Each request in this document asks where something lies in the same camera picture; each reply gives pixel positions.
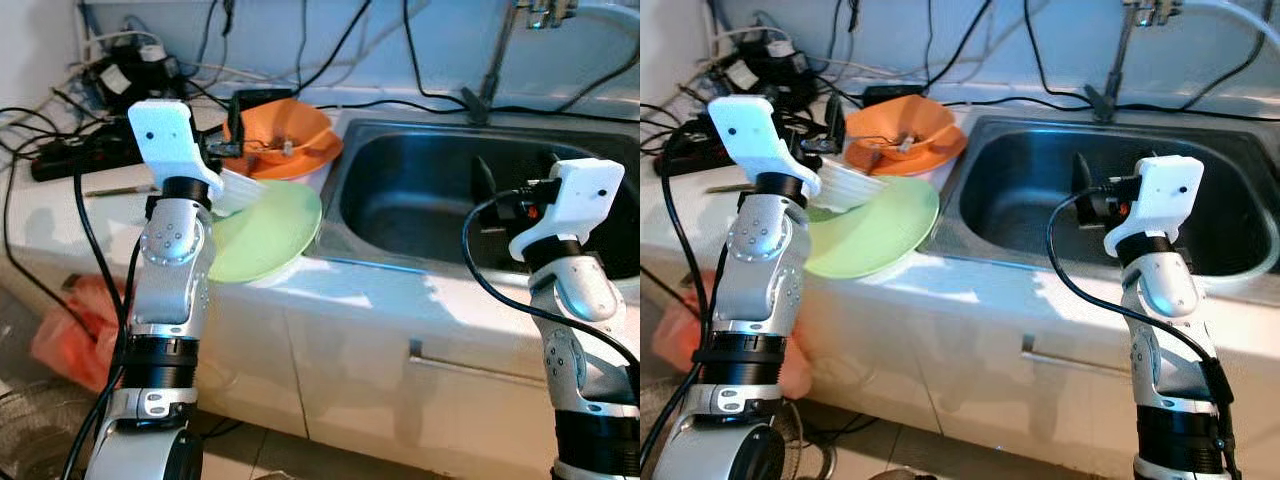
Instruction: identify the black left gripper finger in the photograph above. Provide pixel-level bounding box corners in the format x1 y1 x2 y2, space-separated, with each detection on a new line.
227 95 248 159
817 95 843 159

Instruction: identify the white ribbed bowl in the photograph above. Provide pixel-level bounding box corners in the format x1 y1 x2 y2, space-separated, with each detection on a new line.
805 165 886 213
208 168 271 218

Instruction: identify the green plate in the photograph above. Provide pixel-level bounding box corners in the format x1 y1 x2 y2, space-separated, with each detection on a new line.
205 183 324 285
803 178 941 281

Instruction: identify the black power brick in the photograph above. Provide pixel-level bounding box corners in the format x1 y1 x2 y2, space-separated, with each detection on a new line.
860 85 926 106
230 86 301 109

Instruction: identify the stainless steel sink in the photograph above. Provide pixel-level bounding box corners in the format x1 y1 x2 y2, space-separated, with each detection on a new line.
935 115 1280 281
315 118 640 283

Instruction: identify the orange bowl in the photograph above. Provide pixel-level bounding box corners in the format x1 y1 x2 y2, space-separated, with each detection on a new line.
845 97 956 161
240 98 333 166

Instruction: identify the dark metal faucet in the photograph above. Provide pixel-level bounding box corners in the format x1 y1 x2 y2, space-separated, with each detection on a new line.
1085 0 1186 123
460 0 581 126

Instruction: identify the black power adapter white label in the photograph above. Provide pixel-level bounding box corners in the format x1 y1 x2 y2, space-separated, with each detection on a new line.
750 35 806 89
95 62 141 109
715 55 761 96
125 42 183 101

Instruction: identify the orange plate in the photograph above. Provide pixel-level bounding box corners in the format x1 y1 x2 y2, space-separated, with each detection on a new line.
228 130 344 182
845 128 966 177

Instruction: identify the black power strip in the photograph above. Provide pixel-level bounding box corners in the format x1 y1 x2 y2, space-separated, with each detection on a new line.
30 130 146 183
655 125 746 171

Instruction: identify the red plastic bag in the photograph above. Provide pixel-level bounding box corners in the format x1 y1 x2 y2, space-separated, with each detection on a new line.
30 275 131 393
650 290 811 401

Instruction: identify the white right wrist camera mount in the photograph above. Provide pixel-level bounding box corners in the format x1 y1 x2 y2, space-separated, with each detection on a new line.
508 158 626 263
1103 155 1206 259

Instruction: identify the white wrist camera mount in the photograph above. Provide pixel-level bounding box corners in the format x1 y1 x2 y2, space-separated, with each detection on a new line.
508 158 626 263
707 95 821 196
127 98 226 196
1103 155 1206 259

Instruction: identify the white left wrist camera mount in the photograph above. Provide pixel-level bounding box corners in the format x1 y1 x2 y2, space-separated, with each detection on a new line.
707 95 821 196
127 98 226 196

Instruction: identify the steel drawer handle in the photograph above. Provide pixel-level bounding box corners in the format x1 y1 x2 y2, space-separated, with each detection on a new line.
408 338 546 386
1020 335 1136 379

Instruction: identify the white hose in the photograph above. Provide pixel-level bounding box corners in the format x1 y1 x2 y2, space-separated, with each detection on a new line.
1185 0 1280 46

